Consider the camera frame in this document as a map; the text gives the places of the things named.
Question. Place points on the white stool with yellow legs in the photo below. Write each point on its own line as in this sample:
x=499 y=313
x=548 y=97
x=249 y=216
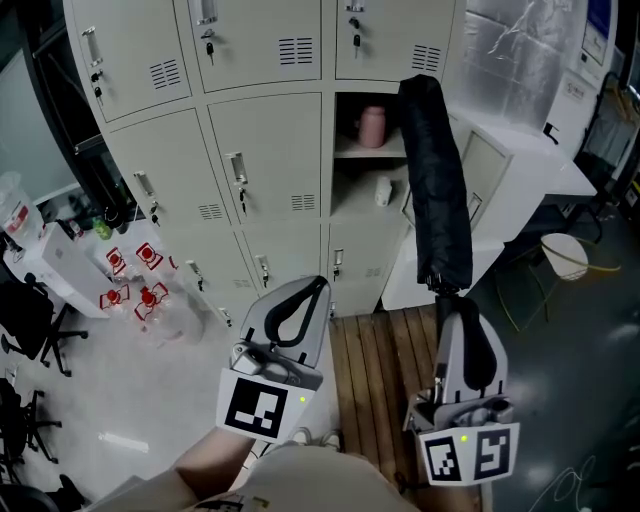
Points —
x=565 y=255

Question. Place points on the person's beige clothing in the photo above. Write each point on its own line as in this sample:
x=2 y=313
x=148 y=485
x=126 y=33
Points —
x=320 y=480

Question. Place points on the person's right forearm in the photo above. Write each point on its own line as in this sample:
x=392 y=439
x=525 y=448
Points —
x=452 y=500

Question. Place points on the small white bottle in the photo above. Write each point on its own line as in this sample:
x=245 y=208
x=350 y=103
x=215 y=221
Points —
x=383 y=192

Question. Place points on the black umbrella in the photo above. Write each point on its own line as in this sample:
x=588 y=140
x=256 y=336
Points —
x=435 y=175

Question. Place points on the white kiosk machine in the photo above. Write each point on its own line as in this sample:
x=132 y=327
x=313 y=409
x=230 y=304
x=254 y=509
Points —
x=575 y=95

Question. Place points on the clear plastic cup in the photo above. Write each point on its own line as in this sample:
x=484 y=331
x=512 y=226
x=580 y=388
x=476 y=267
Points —
x=17 y=210

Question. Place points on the green bottle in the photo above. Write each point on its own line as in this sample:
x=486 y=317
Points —
x=102 y=231

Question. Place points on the grey metal locker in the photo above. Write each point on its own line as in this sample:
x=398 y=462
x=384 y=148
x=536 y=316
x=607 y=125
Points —
x=265 y=150

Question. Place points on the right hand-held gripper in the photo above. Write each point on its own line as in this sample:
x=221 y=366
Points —
x=492 y=452

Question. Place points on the person's right shoe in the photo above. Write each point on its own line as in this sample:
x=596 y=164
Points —
x=331 y=439

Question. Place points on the person's left shoe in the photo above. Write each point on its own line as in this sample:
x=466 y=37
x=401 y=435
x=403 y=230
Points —
x=301 y=436

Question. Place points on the silver foil panel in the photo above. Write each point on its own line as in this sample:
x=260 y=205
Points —
x=520 y=60

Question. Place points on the person's left forearm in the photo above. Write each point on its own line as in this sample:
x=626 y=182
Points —
x=215 y=460

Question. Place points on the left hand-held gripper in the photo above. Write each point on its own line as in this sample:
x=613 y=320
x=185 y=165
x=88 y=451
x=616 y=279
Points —
x=255 y=405

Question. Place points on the black office chair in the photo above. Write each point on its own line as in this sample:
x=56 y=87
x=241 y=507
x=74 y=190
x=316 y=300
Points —
x=15 y=420
x=25 y=310

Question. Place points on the person's shoe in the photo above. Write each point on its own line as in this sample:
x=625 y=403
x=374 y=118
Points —
x=331 y=439
x=301 y=436

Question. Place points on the wooden slat pallet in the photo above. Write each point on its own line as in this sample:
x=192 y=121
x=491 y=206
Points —
x=380 y=360

